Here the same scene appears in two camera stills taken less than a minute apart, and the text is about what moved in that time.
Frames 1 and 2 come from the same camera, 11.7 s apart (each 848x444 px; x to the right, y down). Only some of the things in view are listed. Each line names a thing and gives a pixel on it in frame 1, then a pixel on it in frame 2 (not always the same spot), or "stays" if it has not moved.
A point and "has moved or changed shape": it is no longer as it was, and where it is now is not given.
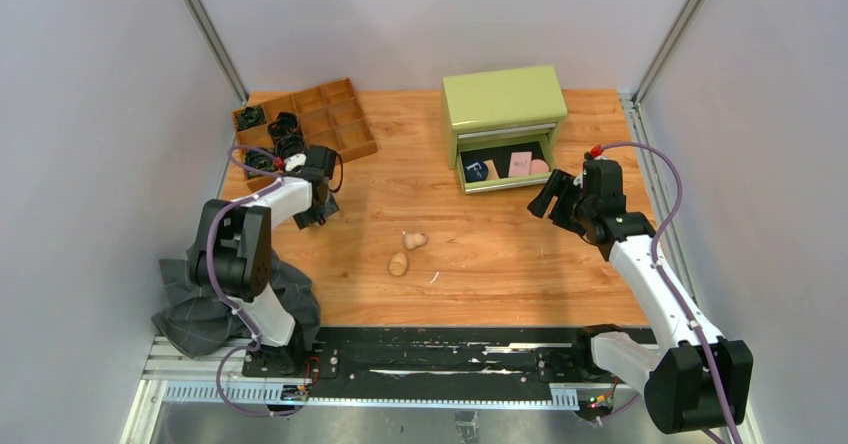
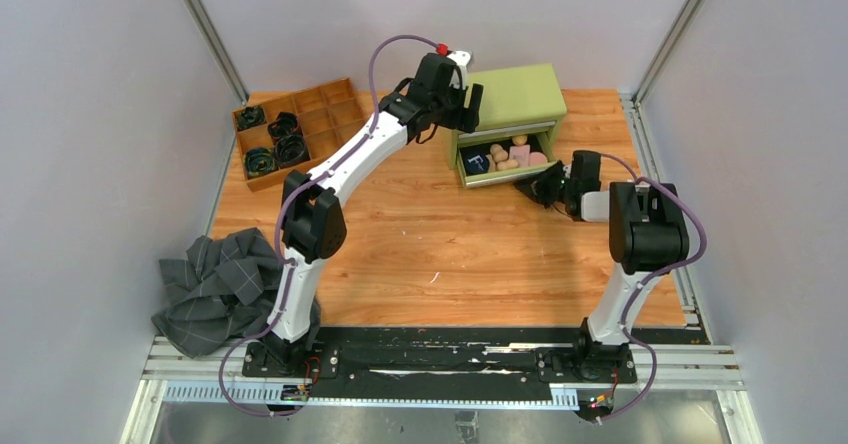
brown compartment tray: [329, 115] stays
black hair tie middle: [285, 124] stays
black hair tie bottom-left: [260, 159] stays
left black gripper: [304, 219] to [471, 116]
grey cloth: [191, 319] stays
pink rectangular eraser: [520, 163] has moved or changed shape
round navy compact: [475, 170] has moved or changed shape
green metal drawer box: [500, 126] stays
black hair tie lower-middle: [290, 145] stays
